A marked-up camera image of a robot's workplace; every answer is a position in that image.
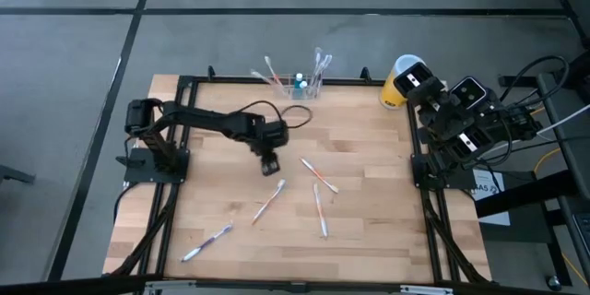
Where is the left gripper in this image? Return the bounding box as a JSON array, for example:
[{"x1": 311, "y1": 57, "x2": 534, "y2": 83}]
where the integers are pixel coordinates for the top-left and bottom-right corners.
[{"x1": 250, "y1": 120, "x2": 290, "y2": 178}]

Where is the black crossbar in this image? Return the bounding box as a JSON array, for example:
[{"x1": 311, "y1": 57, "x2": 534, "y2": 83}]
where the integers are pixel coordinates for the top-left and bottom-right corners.
[{"x1": 0, "y1": 274, "x2": 590, "y2": 295}]

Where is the black aluminium table frame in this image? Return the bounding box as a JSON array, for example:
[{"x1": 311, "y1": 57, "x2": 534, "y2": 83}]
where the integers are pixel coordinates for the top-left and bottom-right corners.
[{"x1": 103, "y1": 73, "x2": 492, "y2": 287}]

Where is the dark chair base leg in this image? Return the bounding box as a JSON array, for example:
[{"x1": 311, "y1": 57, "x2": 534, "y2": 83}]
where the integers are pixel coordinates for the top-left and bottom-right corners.
[{"x1": 0, "y1": 164, "x2": 37, "y2": 185}]

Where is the silver metal bracket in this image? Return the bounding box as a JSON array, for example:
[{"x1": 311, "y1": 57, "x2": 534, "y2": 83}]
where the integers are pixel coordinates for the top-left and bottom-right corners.
[
  {"x1": 399, "y1": 284, "x2": 455, "y2": 295},
  {"x1": 145, "y1": 279, "x2": 198, "y2": 294}
]

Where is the white cable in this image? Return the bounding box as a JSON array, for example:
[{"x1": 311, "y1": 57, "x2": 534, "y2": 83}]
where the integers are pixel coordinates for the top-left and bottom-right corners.
[{"x1": 537, "y1": 103, "x2": 590, "y2": 137}]

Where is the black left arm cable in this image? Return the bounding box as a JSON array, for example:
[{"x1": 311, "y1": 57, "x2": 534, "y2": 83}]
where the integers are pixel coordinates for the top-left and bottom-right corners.
[{"x1": 232, "y1": 99, "x2": 314, "y2": 130}]

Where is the black side desk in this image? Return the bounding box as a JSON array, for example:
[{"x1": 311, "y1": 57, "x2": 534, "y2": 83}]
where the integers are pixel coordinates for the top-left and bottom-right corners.
[{"x1": 474, "y1": 50, "x2": 590, "y2": 287}]

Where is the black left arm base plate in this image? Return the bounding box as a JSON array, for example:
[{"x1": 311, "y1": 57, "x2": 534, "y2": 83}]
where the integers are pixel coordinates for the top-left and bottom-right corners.
[{"x1": 123, "y1": 146, "x2": 190, "y2": 184}]

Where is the yellow wipes canister white lid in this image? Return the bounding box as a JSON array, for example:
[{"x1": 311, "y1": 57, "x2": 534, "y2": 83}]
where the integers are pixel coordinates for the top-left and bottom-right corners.
[{"x1": 379, "y1": 53, "x2": 426, "y2": 111}]

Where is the white paper sign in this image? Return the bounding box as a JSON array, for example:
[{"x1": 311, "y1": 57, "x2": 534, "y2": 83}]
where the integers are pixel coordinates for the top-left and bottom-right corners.
[{"x1": 473, "y1": 169, "x2": 512, "y2": 227}]

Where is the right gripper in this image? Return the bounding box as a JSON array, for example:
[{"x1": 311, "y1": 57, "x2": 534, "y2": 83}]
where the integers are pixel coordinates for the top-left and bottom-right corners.
[{"x1": 393, "y1": 60, "x2": 451, "y2": 124}]

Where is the clear acrylic organizer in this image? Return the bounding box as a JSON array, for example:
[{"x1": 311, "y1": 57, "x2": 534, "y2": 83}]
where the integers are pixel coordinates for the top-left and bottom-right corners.
[{"x1": 276, "y1": 73, "x2": 325, "y2": 100}]

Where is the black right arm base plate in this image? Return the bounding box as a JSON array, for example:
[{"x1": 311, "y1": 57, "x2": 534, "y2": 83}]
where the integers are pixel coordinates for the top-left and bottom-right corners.
[{"x1": 411, "y1": 152, "x2": 477, "y2": 191}]

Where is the black floor cable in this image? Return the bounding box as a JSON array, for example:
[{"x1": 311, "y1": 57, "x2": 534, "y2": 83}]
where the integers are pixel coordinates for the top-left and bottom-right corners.
[{"x1": 112, "y1": 182, "x2": 136, "y2": 225}]

